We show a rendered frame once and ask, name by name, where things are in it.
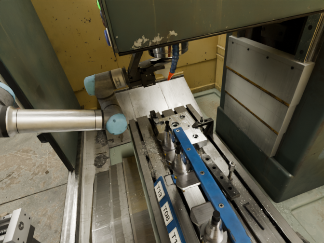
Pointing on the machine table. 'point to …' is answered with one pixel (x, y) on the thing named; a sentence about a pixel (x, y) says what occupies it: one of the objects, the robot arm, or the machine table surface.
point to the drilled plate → (202, 141)
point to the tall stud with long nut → (231, 169)
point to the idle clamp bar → (220, 178)
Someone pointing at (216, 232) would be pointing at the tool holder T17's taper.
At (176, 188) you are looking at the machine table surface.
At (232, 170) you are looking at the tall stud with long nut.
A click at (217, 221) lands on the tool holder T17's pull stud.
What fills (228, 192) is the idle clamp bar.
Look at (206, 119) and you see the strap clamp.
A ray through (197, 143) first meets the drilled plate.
